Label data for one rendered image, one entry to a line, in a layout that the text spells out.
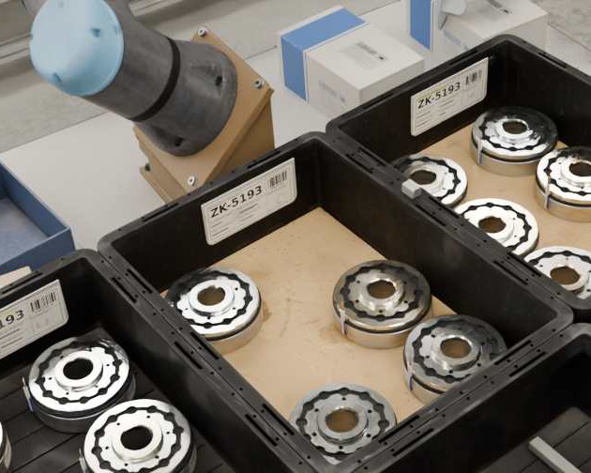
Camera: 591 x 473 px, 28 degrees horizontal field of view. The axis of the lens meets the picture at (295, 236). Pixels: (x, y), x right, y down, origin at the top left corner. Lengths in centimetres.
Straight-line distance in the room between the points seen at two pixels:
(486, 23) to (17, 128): 159
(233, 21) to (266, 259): 209
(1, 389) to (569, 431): 57
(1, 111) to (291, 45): 151
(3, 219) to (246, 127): 38
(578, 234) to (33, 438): 63
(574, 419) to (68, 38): 71
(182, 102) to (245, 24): 188
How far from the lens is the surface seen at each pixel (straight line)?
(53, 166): 173
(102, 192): 167
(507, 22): 180
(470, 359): 116
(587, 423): 117
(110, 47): 140
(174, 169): 155
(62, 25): 143
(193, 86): 148
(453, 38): 182
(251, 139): 151
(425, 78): 142
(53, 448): 118
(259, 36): 329
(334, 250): 133
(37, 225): 162
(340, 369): 120
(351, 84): 166
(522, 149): 143
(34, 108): 314
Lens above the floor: 172
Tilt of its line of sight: 41 degrees down
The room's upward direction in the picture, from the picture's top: 5 degrees counter-clockwise
